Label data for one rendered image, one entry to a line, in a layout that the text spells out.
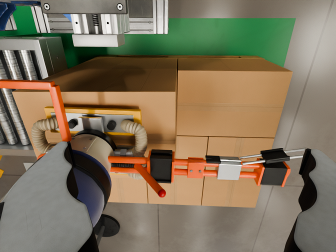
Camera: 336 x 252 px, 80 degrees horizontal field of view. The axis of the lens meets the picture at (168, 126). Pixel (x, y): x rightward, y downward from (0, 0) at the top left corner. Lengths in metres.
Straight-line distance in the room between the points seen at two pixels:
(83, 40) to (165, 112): 0.35
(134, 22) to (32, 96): 0.81
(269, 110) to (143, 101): 0.78
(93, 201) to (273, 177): 0.52
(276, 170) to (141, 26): 1.12
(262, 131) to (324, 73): 0.86
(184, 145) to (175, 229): 1.66
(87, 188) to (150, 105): 0.36
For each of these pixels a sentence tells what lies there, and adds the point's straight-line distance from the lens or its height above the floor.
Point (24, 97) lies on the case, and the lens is 0.92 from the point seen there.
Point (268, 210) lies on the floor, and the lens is 2.69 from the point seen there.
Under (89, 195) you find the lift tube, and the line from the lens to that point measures 0.54.
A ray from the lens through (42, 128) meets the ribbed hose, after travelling 0.79.
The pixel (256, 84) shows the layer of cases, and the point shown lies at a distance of 1.20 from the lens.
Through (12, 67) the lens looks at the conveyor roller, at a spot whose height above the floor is 0.55.
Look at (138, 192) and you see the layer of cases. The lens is 1.57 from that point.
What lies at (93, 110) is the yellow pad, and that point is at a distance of 0.74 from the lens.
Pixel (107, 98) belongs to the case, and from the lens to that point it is 0.77.
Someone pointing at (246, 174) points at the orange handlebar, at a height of 1.11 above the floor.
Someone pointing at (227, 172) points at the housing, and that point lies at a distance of 0.68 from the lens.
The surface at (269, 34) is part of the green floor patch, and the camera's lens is 1.75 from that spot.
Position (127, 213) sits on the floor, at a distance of 2.65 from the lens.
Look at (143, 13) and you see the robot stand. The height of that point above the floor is 0.21.
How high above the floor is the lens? 1.63
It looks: 63 degrees down
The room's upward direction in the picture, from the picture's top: 174 degrees counter-clockwise
